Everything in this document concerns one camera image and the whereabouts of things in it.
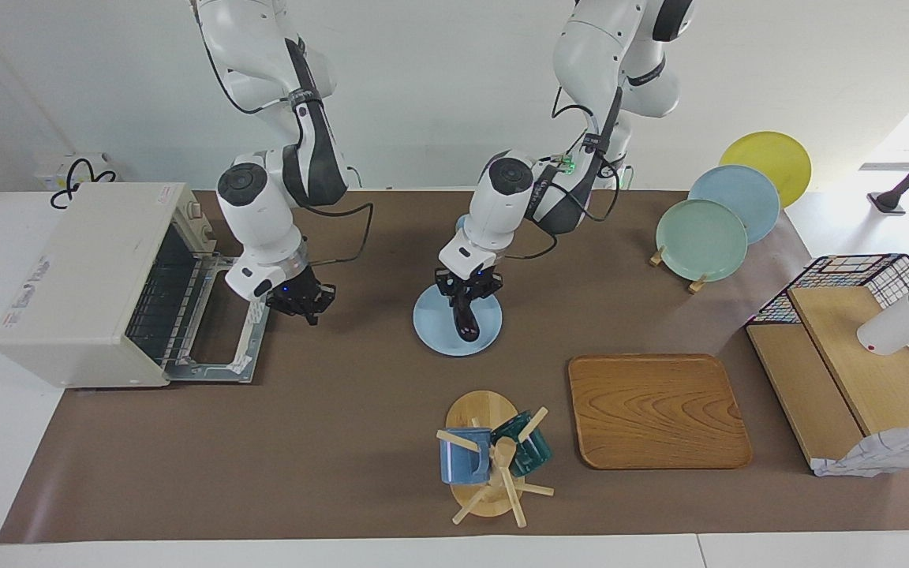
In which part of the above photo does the dark purple eggplant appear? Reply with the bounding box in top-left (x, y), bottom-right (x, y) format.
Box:
top-left (453, 293), bottom-right (481, 342)

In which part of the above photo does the glass toaster oven door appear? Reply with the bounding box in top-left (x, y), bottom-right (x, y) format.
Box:
top-left (166, 252), bottom-right (272, 385)

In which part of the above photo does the cream toaster oven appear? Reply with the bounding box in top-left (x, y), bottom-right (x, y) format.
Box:
top-left (0, 183), bottom-right (223, 390)

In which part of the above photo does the brown table mat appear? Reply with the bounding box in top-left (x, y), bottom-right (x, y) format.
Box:
top-left (0, 189), bottom-right (909, 545)

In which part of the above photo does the wooden mug tree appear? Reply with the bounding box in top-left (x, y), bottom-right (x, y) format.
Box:
top-left (435, 390), bottom-right (556, 528)

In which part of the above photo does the blue mug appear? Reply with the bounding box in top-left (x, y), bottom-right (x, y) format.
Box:
top-left (439, 427), bottom-right (493, 485)

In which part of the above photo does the dark green mug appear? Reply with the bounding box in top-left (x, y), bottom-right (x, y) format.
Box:
top-left (491, 410), bottom-right (553, 476)

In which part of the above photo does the wooden serving tray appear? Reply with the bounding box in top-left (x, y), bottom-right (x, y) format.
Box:
top-left (567, 353), bottom-right (754, 471)

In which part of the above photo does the wooden plate rack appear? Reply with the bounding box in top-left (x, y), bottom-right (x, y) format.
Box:
top-left (649, 246), bottom-right (709, 295)

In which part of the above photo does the pale green racked plate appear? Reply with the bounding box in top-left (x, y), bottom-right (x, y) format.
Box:
top-left (655, 199), bottom-right (749, 282)

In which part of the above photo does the white power strip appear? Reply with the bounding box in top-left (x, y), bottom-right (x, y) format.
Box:
top-left (32, 152), bottom-right (118, 192)

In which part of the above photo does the light blue racked plate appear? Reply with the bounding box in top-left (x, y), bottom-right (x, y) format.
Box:
top-left (688, 164), bottom-right (781, 244)

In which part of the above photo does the yellow racked plate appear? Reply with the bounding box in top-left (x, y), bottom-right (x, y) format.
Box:
top-left (719, 131), bottom-right (813, 209)

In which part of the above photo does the wooden stepped shelf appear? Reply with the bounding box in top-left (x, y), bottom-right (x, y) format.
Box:
top-left (745, 286), bottom-right (909, 474)

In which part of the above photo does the white cup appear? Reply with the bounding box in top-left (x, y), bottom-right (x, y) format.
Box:
top-left (856, 268), bottom-right (909, 357)

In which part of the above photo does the white marbled cloth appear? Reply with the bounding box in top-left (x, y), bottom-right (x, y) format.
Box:
top-left (810, 424), bottom-right (909, 478)

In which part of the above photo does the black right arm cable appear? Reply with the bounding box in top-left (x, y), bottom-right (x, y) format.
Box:
top-left (297, 201), bottom-right (375, 265)

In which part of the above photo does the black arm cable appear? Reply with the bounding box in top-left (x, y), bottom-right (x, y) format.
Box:
top-left (297, 201), bottom-right (375, 265)
top-left (502, 106), bottom-right (623, 261)

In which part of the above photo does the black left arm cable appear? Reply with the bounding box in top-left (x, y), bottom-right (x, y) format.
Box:
top-left (502, 106), bottom-right (623, 261)

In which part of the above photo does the black power strip cable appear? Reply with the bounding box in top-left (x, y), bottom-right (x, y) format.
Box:
top-left (50, 158), bottom-right (118, 210)

